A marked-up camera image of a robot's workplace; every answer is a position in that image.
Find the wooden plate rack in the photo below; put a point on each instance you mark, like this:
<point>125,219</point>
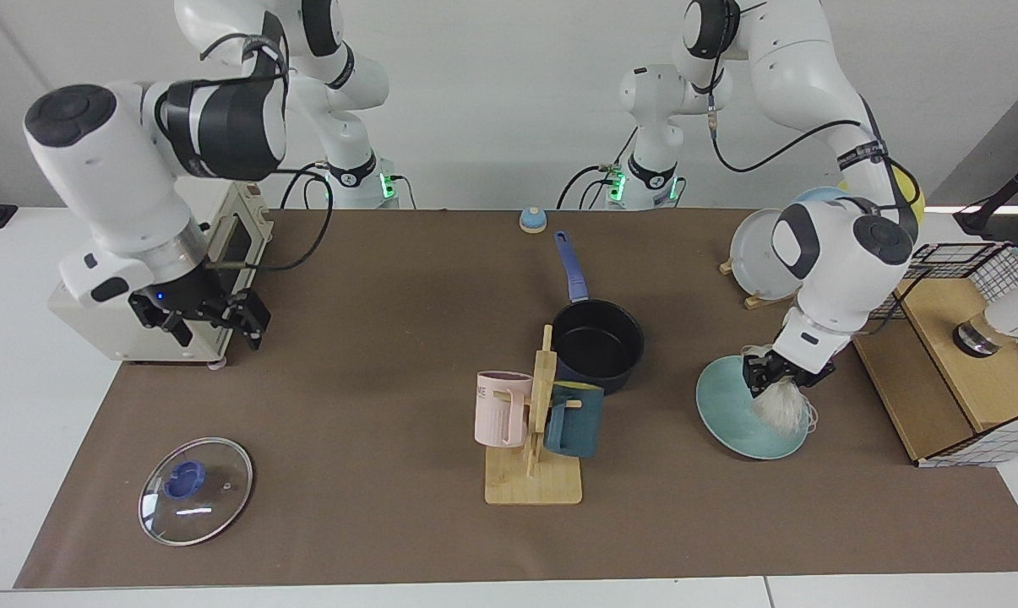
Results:
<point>758,300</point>

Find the small blue round bell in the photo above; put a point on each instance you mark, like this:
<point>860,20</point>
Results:
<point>532,221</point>

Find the teal round plate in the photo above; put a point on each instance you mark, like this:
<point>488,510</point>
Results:
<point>728,414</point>

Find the light blue plate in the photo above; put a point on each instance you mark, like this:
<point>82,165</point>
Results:
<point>821,194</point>

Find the black angled stand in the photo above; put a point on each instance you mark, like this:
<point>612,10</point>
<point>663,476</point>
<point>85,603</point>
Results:
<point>977,218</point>

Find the glass lid with blue knob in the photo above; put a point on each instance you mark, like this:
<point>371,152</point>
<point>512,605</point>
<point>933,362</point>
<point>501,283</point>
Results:
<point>221,498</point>

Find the dark blue cup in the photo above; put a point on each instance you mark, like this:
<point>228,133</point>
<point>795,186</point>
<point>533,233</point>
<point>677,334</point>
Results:
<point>576,426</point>

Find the pale toaster oven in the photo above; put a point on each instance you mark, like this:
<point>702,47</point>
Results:
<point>86,325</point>

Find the pink ribbed cup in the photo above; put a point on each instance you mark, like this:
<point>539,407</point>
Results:
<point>496,418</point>

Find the white vermicelli bundle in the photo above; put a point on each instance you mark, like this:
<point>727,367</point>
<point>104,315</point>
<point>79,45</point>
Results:
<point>779,409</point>

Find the brown table cloth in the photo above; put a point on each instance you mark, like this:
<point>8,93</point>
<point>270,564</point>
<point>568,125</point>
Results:
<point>373,422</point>

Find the wooden cup stand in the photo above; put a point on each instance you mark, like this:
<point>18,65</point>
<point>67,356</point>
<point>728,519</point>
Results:
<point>534,485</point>

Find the grey plate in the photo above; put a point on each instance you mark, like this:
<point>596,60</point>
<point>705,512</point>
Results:
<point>753,253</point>

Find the yellow plate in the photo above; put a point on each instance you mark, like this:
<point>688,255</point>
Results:
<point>910,198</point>

